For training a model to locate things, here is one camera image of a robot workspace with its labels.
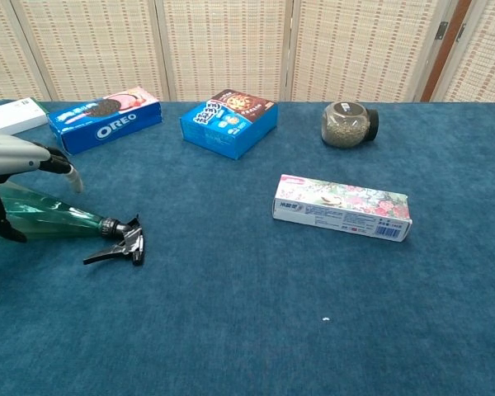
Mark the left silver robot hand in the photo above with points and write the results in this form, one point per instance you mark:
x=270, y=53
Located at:
x=12, y=154

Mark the green spray bottle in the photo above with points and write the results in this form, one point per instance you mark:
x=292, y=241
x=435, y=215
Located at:
x=45, y=214

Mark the white box with green end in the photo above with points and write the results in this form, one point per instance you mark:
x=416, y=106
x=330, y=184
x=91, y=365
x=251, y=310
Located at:
x=12, y=117

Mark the blue Oreo cookie box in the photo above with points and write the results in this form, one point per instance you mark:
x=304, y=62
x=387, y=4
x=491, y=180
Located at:
x=107, y=123

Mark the blue and brown cookie box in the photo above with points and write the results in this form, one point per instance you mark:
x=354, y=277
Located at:
x=227, y=128

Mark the blue felt table cloth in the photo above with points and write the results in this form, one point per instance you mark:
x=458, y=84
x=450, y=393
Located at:
x=231, y=288

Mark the floral toothpaste box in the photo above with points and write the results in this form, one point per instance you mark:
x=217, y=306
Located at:
x=338, y=204

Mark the glass jar with black lid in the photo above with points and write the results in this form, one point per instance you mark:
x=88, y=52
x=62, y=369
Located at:
x=344, y=128

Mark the black metal hinge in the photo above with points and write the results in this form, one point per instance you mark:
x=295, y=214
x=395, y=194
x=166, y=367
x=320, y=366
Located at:
x=441, y=31
x=460, y=33

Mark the bamboo folding screen, pale frame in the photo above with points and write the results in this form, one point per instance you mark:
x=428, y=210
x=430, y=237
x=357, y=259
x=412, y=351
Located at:
x=486, y=62
x=222, y=49

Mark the brown wooden post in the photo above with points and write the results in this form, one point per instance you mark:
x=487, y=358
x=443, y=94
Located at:
x=443, y=62

